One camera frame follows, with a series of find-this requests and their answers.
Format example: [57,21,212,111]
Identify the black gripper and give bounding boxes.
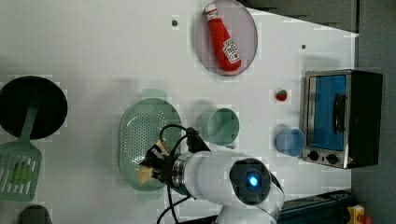
[140,144,176,187]

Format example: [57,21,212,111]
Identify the yellow peeled plush banana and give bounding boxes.
[138,140,170,184]

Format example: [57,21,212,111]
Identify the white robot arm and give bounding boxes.
[138,145,285,224]

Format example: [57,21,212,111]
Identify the green plastic strainer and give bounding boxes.
[118,89,181,202]

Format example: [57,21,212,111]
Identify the green plastic cup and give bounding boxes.
[196,107,240,149]

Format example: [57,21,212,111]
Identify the red plush ketchup bottle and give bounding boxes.
[205,3,242,72]

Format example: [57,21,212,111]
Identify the grey object at corner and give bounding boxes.
[18,205,53,224]

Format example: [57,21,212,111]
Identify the blue plastic cup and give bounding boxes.
[276,128,305,157]

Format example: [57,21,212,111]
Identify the green slotted spatula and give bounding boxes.
[0,103,42,202]

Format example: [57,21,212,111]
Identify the red plush strawberry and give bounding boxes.
[276,90,288,102]

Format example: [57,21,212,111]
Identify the black round pan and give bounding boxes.
[0,76,68,140]

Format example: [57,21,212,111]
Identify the grey round plate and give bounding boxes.
[194,0,258,77]

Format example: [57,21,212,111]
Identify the black toaster oven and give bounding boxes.
[302,69,383,169]

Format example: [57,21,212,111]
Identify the yellow red emergency button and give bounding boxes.
[347,205,373,224]

